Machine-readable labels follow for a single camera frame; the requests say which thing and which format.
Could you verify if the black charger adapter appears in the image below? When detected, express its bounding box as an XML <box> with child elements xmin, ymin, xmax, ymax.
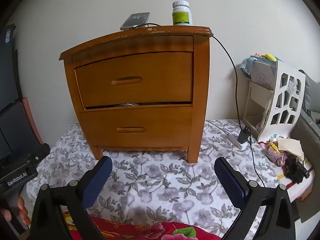
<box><xmin>237</xmin><ymin>128</ymin><xmax>250</xmax><ymax>143</ymax></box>

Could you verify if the white power strip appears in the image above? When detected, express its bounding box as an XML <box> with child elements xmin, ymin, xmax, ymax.
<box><xmin>229</xmin><ymin>131</ymin><xmax>250</xmax><ymax>150</ymax></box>

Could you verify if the teal cloth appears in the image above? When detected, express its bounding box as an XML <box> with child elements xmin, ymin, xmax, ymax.
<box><xmin>240</xmin><ymin>57</ymin><xmax>253</xmax><ymax>78</ymax></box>

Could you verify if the black remote control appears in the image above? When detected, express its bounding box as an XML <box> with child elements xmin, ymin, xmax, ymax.
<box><xmin>295</xmin><ymin>159</ymin><xmax>310</xmax><ymax>179</ymax></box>

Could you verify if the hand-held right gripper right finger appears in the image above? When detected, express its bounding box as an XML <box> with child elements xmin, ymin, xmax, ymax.
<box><xmin>214</xmin><ymin>157</ymin><xmax>297</xmax><ymax>240</ymax></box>

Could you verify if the person's left hand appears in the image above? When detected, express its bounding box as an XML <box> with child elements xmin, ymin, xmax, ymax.
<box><xmin>0</xmin><ymin>195</ymin><xmax>32</xmax><ymax>227</ymax></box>

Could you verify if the beige cloth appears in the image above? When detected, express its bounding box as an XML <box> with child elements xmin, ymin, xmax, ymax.
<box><xmin>276</xmin><ymin>137</ymin><xmax>305</xmax><ymax>160</ymax></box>

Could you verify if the black cloth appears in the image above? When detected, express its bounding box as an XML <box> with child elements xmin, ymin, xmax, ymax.
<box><xmin>285</xmin><ymin>156</ymin><xmax>304</xmax><ymax>184</ymax></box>

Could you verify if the smartphone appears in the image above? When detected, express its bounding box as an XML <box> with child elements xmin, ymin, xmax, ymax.
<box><xmin>120</xmin><ymin>12</ymin><xmax>150</xmax><ymax>30</ymax></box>

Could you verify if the black charging cable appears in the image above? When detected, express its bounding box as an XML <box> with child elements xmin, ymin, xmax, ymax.
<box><xmin>132</xmin><ymin>23</ymin><xmax>267</xmax><ymax>188</ymax></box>

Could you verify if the striped knit mat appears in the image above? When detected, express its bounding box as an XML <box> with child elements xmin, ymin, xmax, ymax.
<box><xmin>275</xmin><ymin>155</ymin><xmax>315</xmax><ymax>202</ymax></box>

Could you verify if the white pill bottle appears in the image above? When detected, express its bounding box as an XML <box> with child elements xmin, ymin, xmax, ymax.
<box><xmin>171</xmin><ymin>0</ymin><xmax>193</xmax><ymax>26</ymax></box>

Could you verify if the wooden nightstand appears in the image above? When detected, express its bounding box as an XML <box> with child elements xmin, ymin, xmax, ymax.
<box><xmin>59</xmin><ymin>26</ymin><xmax>214</xmax><ymax>164</ymax></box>

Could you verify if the grey floral quilt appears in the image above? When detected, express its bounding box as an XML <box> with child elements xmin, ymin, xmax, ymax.
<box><xmin>26</xmin><ymin>119</ymin><xmax>295</xmax><ymax>235</ymax></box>

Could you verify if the pink round case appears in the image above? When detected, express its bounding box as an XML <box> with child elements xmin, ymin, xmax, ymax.
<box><xmin>277</xmin><ymin>152</ymin><xmax>288</xmax><ymax>167</ymax></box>

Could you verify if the colourful checkered box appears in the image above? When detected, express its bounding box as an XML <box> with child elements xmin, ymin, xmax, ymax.
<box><xmin>265</xmin><ymin>146</ymin><xmax>282</xmax><ymax>165</ymax></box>

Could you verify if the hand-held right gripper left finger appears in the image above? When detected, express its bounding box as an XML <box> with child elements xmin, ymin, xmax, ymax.
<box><xmin>30</xmin><ymin>156</ymin><xmax>113</xmax><ymax>240</ymax></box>

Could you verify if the red floral blanket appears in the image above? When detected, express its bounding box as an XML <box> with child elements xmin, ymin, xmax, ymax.
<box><xmin>61</xmin><ymin>210</ymin><xmax>223</xmax><ymax>240</ymax></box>

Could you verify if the white cutout rack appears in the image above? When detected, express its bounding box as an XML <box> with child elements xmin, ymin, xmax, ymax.
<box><xmin>242</xmin><ymin>55</ymin><xmax>306</xmax><ymax>142</ymax></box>

